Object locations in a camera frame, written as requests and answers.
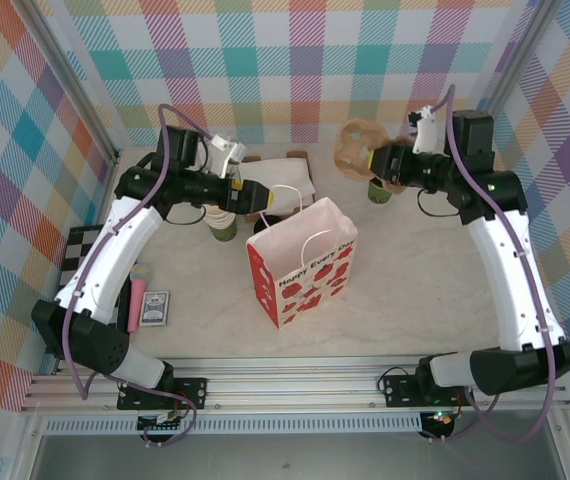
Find brown pulp cup carrier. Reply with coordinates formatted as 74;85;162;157
333;118;416;196

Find white red paper gift bag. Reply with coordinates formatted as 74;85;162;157
245;183;359;331

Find black plastic cup lid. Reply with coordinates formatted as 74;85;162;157
250;213;284;234

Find white paper napkin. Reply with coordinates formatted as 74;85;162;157
240;158;317;201

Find white napkins on tray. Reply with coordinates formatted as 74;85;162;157
237;150;316;224

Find pink toy microphone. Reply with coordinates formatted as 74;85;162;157
127;263;154;334

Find blue playing card box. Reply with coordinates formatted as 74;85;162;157
138;289;172;329

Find black silver chessboard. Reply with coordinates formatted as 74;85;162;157
59;224;134;331

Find left circuit board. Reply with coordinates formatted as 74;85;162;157
137;413;186;432

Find circuit board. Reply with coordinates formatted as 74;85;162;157
422;409;456;429
137;413;186;432

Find right circuit board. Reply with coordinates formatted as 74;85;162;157
422;409;456;429

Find thin black left gripper cable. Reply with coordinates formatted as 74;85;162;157
164;207;206;227

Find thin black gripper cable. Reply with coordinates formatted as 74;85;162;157
417;189;461;217
164;207;206;227

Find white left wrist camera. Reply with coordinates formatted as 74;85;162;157
208;135;249;180

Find thin black right gripper cable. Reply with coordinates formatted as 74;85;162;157
417;189;461;217

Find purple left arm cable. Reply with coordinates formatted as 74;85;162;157
62;103;216;449

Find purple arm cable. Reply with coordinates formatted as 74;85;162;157
427;84;556;444
62;103;216;449

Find aluminium corner post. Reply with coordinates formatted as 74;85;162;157
23;0;120;164
477;0;564;151

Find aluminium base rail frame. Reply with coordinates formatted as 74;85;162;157
19;357;570;414

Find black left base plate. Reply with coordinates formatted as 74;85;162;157
117;377;209;412

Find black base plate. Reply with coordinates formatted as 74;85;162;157
382;374;476;409
117;377;209;412

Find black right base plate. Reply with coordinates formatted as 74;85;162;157
382;374;476;409

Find white slotted cable duct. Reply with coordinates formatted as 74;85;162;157
43;418;426;435

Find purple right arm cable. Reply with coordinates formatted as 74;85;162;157
427;84;556;444

